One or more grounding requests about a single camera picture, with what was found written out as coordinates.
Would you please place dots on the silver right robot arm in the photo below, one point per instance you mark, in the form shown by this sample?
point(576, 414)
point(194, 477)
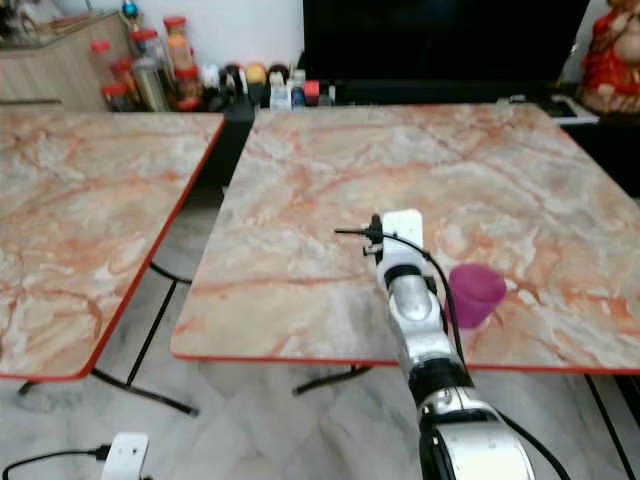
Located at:
point(420, 330)

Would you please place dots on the light wooden cabinet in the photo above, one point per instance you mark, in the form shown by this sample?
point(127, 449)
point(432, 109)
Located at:
point(50, 70)

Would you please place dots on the short jar red lid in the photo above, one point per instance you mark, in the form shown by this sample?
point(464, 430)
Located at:
point(116, 97)

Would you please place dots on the steel canister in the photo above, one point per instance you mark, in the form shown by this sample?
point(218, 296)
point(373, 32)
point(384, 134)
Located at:
point(150, 86)

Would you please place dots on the dark jar red lid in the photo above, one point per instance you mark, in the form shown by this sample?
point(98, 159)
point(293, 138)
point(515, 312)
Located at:
point(188, 90)

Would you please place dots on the clear jar red lid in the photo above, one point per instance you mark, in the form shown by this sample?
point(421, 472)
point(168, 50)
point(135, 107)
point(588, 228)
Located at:
point(145, 46)

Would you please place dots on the blue round ornament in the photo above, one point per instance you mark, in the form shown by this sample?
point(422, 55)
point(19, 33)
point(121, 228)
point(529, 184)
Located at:
point(130, 10)

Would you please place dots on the tall orange jar red lid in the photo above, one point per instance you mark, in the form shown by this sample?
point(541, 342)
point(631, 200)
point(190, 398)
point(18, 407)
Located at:
point(178, 42)

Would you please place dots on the small bottle yellow cap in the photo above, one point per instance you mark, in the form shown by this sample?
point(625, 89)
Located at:
point(255, 78)

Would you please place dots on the small white bottle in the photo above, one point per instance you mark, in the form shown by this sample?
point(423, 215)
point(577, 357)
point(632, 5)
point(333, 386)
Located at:
point(279, 93)

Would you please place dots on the small bottle red cap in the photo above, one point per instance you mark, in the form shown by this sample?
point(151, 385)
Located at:
point(311, 92)

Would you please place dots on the purple plastic cup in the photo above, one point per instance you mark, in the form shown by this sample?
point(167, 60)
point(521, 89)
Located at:
point(478, 290)

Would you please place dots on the black television screen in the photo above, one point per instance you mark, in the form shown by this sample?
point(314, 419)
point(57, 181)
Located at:
point(440, 40)

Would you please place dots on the white flat device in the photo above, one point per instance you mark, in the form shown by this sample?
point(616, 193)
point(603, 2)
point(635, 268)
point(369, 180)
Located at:
point(572, 108)

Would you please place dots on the red and gold figurine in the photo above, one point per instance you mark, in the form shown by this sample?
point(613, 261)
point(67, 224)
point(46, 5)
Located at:
point(610, 60)

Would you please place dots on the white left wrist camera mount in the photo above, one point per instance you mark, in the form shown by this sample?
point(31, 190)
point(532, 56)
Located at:
point(127, 455)

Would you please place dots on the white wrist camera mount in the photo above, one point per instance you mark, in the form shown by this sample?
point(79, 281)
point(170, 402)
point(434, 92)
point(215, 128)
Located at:
point(127, 455)
point(405, 228)

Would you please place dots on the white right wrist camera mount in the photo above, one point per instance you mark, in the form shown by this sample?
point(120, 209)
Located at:
point(405, 228)

